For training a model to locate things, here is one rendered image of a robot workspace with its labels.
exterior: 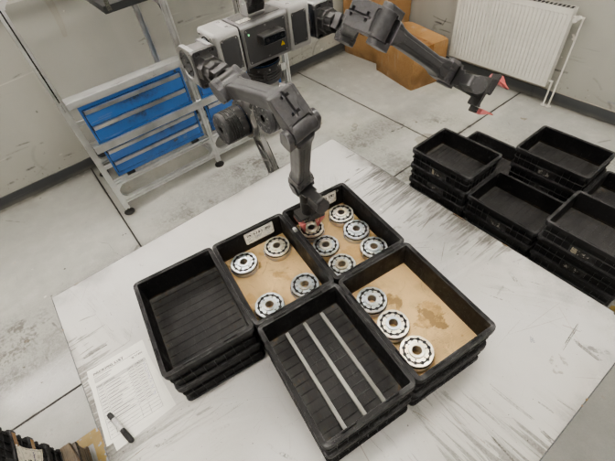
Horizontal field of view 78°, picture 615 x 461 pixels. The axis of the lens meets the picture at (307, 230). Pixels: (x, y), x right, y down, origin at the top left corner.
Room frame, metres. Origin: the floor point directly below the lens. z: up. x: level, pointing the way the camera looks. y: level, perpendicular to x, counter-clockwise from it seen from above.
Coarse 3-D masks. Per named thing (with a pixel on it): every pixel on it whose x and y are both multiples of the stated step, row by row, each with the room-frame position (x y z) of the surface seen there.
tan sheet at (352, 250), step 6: (354, 216) 1.08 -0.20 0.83; (324, 222) 1.07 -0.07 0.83; (324, 228) 1.04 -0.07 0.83; (330, 228) 1.03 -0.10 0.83; (336, 228) 1.03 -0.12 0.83; (342, 228) 1.02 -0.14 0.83; (324, 234) 1.00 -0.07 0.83; (330, 234) 1.00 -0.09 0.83; (336, 234) 0.99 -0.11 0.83; (342, 234) 0.99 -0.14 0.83; (372, 234) 0.96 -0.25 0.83; (342, 240) 0.96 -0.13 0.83; (342, 246) 0.93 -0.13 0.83; (348, 246) 0.92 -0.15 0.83; (354, 246) 0.92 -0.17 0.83; (342, 252) 0.90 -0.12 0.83; (348, 252) 0.89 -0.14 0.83; (354, 252) 0.89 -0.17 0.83; (354, 258) 0.86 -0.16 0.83; (360, 258) 0.86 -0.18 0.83
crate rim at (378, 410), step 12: (324, 288) 0.68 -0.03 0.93; (336, 288) 0.68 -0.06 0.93; (348, 300) 0.63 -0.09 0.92; (288, 312) 0.62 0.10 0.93; (360, 312) 0.58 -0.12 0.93; (264, 324) 0.59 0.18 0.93; (264, 336) 0.55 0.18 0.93; (384, 348) 0.45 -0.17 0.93; (276, 360) 0.47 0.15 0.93; (396, 360) 0.41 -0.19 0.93; (408, 372) 0.37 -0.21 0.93; (288, 384) 0.39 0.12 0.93; (408, 384) 0.34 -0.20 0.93; (396, 396) 0.32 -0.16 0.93; (300, 408) 0.33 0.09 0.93; (384, 408) 0.29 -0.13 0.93; (312, 420) 0.29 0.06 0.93; (360, 420) 0.27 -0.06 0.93; (348, 432) 0.25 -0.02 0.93; (324, 444) 0.23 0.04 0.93; (336, 444) 0.23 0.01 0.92
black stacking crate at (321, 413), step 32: (288, 320) 0.61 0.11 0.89; (320, 320) 0.63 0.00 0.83; (352, 320) 0.59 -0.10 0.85; (288, 352) 0.53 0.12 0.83; (320, 352) 0.51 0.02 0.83; (352, 352) 0.50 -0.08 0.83; (384, 352) 0.45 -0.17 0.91; (320, 384) 0.42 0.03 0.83; (352, 384) 0.40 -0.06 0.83; (384, 384) 0.39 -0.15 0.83; (320, 416) 0.33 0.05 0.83; (352, 416) 0.31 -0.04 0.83; (384, 416) 0.30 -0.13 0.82
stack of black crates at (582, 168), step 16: (544, 128) 1.77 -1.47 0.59; (528, 144) 1.70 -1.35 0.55; (544, 144) 1.75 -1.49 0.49; (560, 144) 1.68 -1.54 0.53; (576, 144) 1.62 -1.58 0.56; (592, 144) 1.56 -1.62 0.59; (512, 160) 1.64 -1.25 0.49; (528, 160) 1.57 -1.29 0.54; (544, 160) 1.49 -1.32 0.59; (560, 160) 1.58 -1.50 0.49; (576, 160) 1.56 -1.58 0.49; (592, 160) 1.52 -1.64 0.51; (608, 160) 1.41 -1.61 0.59; (512, 176) 1.61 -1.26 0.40; (528, 176) 1.54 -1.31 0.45; (544, 176) 1.47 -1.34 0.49; (560, 176) 1.41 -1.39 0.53; (576, 176) 1.35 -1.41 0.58; (592, 176) 1.32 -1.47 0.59; (560, 192) 1.38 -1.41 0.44
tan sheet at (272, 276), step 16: (256, 256) 0.94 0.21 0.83; (288, 256) 0.92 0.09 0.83; (256, 272) 0.87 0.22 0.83; (272, 272) 0.86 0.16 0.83; (288, 272) 0.85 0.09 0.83; (304, 272) 0.83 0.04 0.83; (240, 288) 0.81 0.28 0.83; (256, 288) 0.79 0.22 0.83; (272, 288) 0.78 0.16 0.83; (288, 288) 0.77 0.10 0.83
